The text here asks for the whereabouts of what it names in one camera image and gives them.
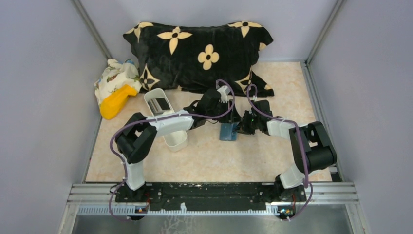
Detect white oblong plastic tray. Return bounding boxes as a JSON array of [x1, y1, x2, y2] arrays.
[[144, 88, 188, 152]]

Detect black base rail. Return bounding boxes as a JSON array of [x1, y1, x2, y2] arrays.
[[115, 182, 307, 212]]

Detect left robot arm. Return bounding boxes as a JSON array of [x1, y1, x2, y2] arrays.
[[110, 85, 235, 191]]

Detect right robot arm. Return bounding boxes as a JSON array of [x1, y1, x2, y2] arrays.
[[238, 100, 337, 190]]

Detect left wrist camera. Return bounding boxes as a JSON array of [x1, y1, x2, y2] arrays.
[[217, 85, 230, 103]]

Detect black cards in tray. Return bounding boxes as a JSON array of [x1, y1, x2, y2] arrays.
[[148, 97, 171, 115]]

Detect blue leather card holder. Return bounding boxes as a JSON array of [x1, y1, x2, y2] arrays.
[[219, 122, 238, 141]]

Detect yellow plastic object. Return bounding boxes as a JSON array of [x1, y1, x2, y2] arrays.
[[100, 84, 138, 120]]

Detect floral patterned cloth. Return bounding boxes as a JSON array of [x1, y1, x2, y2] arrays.
[[94, 59, 142, 106]]

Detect black pillow with cream flowers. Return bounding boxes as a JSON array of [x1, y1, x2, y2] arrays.
[[123, 21, 274, 97]]

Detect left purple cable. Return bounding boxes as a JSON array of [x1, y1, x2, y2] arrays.
[[108, 79, 236, 222]]

